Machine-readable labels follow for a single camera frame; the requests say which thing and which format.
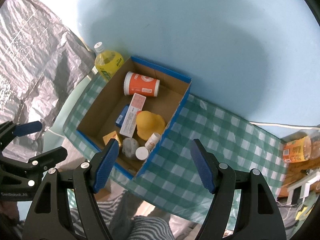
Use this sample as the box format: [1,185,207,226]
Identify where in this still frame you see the yellow drink bottle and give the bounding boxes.
[94,42,124,81]

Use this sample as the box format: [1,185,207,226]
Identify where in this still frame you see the blue cardboard box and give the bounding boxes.
[77,56,191,179]

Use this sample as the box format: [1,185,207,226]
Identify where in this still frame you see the wooden side table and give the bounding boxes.
[278,158,319,198]

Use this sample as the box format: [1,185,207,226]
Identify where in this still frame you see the red blue medicine box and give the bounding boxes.
[119,93,146,138]

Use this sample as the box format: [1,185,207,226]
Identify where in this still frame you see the orange juice bottle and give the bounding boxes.
[283,133,319,163]

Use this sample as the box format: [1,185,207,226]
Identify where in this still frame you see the blue wet wipes pack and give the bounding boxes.
[116,104,130,128]

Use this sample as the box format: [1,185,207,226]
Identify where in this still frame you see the silver foil sheet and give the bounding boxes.
[1,0,95,161]

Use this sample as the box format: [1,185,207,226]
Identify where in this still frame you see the yellow rubber duck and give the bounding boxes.
[136,111,166,141]

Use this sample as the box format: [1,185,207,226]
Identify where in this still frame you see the orange white canister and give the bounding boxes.
[124,72,160,97]

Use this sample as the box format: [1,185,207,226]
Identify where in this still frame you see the green checkered cloth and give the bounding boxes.
[62,73,288,224]

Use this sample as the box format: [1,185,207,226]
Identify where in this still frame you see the white pill bottle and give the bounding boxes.
[135,133,161,161]

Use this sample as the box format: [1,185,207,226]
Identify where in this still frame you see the white cable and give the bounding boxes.
[249,121,320,130]

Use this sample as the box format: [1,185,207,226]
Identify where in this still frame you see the small yellow box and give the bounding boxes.
[103,131,123,148]

